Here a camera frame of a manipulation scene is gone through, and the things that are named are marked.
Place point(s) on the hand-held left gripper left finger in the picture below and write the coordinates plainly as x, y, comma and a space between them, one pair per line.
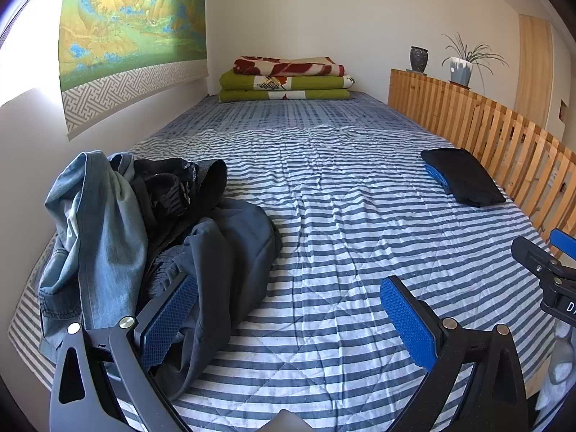
166, 319

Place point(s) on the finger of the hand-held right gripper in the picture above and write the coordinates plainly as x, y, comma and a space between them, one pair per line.
531, 254
562, 239

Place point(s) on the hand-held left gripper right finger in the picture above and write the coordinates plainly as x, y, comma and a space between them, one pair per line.
407, 319

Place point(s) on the dark grey pants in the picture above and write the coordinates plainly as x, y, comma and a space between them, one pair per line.
229, 243

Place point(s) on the light blue denim jeans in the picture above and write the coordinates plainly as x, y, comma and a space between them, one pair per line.
101, 234

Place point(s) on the person's right hand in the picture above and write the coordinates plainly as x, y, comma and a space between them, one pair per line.
562, 353

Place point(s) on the black folded garment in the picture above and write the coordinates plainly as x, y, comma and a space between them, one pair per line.
468, 175

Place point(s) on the blue ribbed fabric piece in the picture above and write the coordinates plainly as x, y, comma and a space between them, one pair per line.
435, 179

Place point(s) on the black shorts with grey waistband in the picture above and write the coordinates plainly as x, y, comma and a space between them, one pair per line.
180, 189

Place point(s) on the blue white striped bed cover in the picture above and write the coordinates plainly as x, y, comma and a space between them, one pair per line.
342, 198

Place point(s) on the wooden slat railing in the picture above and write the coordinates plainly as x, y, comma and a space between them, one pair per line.
486, 117

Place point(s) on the wooden wardrobe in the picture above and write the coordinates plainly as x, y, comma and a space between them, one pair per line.
535, 67

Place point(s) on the potted plant in white pot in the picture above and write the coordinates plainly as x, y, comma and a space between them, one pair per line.
461, 71

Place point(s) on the dark ceramic pot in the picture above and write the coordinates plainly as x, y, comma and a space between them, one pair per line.
418, 58

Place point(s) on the red floral folded blanket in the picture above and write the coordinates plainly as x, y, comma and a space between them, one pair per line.
288, 66

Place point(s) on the landscape wall hanging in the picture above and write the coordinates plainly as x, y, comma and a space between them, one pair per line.
135, 27

